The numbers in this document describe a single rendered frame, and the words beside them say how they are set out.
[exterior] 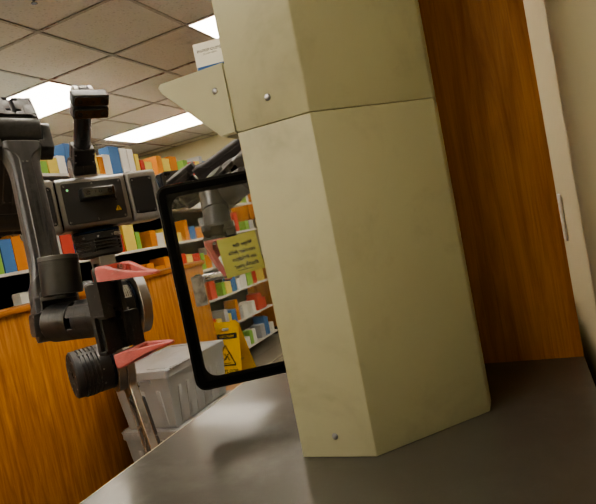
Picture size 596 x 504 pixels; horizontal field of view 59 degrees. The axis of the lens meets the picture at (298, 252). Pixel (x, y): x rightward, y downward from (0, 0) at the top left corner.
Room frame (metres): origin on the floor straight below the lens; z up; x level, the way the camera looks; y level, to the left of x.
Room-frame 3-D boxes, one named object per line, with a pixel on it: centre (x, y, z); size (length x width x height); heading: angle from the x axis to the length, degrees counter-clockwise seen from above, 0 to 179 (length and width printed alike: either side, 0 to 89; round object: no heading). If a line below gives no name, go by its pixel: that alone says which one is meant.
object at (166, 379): (3.08, 0.86, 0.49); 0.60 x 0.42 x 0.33; 157
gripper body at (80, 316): (0.75, 0.30, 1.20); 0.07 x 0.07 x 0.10; 67
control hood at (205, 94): (0.91, 0.04, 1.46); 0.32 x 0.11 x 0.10; 157
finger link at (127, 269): (0.73, 0.23, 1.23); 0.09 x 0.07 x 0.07; 67
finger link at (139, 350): (0.73, 0.23, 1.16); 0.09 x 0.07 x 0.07; 67
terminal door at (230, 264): (1.02, 0.09, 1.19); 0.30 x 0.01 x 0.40; 95
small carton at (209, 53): (0.85, 0.07, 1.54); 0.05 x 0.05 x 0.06; 80
